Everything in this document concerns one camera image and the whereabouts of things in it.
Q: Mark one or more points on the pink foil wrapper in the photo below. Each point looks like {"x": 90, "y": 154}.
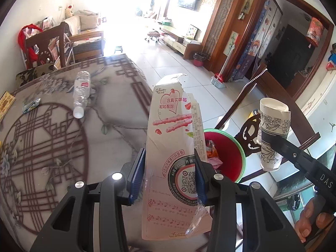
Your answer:
{"x": 216, "y": 162}

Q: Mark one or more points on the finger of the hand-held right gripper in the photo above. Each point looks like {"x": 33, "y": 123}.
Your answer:
{"x": 294, "y": 153}

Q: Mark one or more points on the red hanging lantern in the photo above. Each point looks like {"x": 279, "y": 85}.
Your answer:
{"x": 315, "y": 31}

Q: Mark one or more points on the pink snack box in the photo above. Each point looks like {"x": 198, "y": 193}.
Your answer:
{"x": 170, "y": 126}

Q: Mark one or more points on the wall television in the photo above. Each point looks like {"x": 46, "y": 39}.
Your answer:
{"x": 187, "y": 0}

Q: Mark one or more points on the red wastebasket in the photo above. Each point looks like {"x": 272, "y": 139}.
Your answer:
{"x": 200, "y": 60}

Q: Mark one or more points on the round wheeled stool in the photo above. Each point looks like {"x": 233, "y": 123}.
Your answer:
{"x": 153, "y": 34}

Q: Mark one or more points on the wooden sofa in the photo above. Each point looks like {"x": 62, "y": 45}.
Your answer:
{"x": 86, "y": 35}

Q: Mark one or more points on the clear plastic water bottle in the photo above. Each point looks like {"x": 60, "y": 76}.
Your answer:
{"x": 81, "y": 89}

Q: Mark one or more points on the small wall scroll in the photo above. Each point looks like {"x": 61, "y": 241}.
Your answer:
{"x": 231, "y": 43}

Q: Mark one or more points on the beige pillow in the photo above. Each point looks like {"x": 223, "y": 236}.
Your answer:
{"x": 89, "y": 22}

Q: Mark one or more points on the red bag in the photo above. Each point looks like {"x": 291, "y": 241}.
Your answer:
{"x": 22, "y": 38}

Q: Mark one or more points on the dark wooden door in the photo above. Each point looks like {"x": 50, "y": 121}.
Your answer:
{"x": 291, "y": 52}

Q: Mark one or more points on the floral chair cushion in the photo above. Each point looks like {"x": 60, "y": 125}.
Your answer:
{"x": 31, "y": 74}

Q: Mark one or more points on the person's right hand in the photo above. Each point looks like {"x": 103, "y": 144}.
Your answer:
{"x": 307, "y": 220}

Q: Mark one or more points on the long wall scroll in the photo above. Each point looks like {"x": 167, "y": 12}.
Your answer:
{"x": 247, "y": 2}

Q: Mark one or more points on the carved wooden chair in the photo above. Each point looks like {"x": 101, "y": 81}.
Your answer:
{"x": 248, "y": 134}

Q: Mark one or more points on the broom with dustpan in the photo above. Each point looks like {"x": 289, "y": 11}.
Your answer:
{"x": 219, "y": 80}

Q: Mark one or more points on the small green packet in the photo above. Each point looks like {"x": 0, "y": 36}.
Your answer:
{"x": 31, "y": 105}

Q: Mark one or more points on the colourful framed picture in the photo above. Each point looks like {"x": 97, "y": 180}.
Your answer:
{"x": 192, "y": 31}

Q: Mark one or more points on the television cabinet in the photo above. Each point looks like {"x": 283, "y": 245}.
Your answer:
{"x": 176, "y": 40}

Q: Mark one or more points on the floral paper cup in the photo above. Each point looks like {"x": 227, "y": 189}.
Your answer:
{"x": 273, "y": 120}

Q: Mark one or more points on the orange snack bag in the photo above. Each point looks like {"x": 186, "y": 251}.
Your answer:
{"x": 211, "y": 151}

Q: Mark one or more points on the blue printed door curtain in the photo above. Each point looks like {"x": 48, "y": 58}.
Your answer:
{"x": 252, "y": 47}

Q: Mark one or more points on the red bin with green rim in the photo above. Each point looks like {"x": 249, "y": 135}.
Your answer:
{"x": 231, "y": 152}

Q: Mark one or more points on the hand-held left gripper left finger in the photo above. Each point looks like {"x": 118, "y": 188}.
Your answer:
{"x": 136, "y": 178}

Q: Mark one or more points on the white plush toy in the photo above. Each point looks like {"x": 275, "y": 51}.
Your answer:
{"x": 69, "y": 10}

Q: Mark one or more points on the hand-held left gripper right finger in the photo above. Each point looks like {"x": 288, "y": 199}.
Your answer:
{"x": 200, "y": 181}

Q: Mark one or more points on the plain wooden chair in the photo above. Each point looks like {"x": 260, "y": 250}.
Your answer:
{"x": 44, "y": 35}

